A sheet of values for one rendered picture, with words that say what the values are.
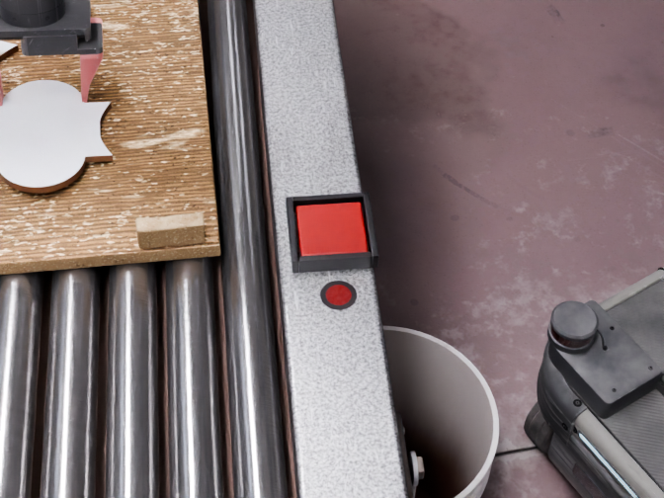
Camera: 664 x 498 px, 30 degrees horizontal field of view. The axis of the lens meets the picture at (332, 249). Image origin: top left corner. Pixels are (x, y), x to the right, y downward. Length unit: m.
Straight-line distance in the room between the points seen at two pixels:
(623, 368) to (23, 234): 1.01
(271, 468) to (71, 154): 0.36
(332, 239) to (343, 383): 0.14
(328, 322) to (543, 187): 1.42
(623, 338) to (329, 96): 0.79
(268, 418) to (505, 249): 1.36
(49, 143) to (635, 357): 1.00
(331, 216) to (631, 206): 1.38
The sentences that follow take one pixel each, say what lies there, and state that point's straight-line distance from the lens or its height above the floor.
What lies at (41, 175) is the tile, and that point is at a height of 0.95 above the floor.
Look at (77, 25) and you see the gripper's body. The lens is 1.15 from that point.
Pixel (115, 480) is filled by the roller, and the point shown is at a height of 0.92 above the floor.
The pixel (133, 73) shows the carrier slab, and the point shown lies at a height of 0.94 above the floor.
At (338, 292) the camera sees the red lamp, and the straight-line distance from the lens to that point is 1.08.
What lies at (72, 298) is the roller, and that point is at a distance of 1.09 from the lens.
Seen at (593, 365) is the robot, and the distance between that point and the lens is 1.85.
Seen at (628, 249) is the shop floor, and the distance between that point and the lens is 2.37.
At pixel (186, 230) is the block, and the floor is 0.96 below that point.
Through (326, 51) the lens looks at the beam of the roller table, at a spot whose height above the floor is 0.92.
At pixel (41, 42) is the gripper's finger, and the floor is 1.03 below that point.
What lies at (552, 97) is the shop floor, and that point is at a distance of 2.62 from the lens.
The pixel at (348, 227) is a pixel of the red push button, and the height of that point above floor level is 0.93.
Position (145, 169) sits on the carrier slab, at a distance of 1.15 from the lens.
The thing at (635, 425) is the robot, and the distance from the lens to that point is 1.85.
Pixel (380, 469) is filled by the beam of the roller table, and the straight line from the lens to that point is 0.98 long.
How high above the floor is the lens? 1.77
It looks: 51 degrees down
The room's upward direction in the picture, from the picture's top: 2 degrees clockwise
